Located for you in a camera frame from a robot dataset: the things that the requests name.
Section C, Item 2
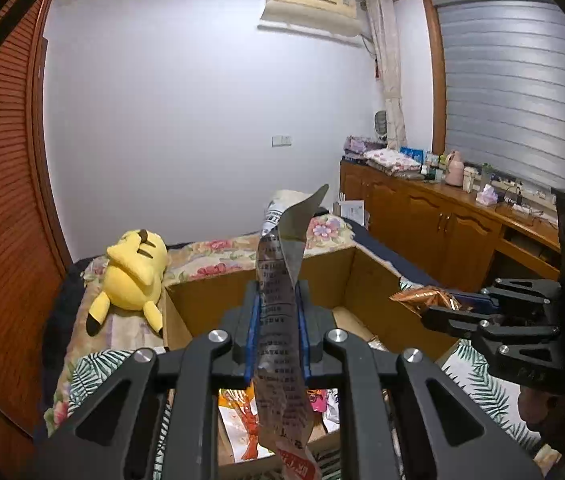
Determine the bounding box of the yellow plush toy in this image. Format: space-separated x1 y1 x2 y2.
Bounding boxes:
85 228 170 338

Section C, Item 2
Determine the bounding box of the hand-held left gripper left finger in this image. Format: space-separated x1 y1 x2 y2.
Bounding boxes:
27 282 262 480

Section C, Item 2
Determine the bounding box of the white printed pillow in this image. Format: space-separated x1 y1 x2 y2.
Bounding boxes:
264 189 329 233

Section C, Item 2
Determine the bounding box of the wooden louvered wardrobe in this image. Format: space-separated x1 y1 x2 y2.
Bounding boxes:
0 0 76 480

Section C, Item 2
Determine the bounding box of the wooden sideboard cabinet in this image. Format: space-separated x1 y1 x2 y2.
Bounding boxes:
339 159 563 293

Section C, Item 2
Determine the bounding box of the brown foil snack packet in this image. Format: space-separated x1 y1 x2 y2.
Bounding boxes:
389 285 463 317

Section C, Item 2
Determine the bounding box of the pale floral curtain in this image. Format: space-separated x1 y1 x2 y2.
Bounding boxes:
365 0 408 151

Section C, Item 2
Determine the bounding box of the dark blue blanket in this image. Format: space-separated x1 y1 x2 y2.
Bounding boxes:
41 257 113 396

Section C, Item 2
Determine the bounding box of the grey window blind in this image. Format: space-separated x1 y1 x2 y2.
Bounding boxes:
435 0 565 198

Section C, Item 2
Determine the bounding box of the brown cardboard box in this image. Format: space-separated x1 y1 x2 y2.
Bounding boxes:
162 242 463 471

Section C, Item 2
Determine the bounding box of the white packet crayfish print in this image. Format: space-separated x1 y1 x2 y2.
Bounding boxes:
218 389 276 463

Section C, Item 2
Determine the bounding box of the floral folded cloth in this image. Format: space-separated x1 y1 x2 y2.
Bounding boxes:
365 147 421 177

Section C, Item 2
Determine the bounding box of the white paper bag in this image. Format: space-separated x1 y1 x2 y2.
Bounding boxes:
333 200 366 227

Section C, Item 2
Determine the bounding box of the pink kettle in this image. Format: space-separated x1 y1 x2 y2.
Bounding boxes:
445 150 466 187

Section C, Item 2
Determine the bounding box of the pink snack packet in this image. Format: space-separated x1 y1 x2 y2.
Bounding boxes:
307 387 344 427

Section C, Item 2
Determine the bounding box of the person's right hand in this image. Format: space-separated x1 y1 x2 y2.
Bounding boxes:
516 385 565 441

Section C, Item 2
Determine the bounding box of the white snack packet red label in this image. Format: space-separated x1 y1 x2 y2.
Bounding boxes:
252 184 330 480

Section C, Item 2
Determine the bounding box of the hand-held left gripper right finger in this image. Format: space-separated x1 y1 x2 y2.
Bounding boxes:
296 282 544 480

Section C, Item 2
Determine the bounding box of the purple folded cloth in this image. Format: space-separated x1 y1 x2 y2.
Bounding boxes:
343 135 378 157

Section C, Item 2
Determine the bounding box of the wall air conditioner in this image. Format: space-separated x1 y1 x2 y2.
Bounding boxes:
257 0 365 41

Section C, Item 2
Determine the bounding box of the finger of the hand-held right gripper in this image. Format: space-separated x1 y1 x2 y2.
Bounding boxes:
421 305 560 361
455 277 562 312

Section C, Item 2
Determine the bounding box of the green leaf print blanket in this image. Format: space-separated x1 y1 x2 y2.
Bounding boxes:
45 280 563 480

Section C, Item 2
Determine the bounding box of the white power strip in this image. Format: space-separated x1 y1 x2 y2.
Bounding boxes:
499 195 549 217

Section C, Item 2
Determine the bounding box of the wooden window frame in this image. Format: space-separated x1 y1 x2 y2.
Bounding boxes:
422 0 543 150

